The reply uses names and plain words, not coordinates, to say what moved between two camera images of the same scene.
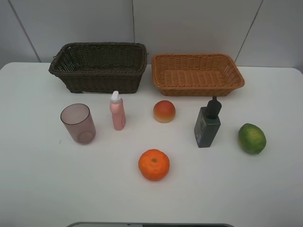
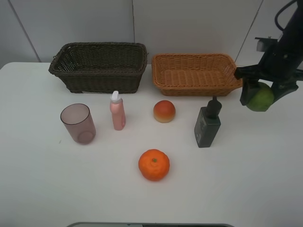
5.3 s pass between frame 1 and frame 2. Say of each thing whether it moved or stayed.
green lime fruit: moved
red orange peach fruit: stayed
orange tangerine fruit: stayed
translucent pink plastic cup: stayed
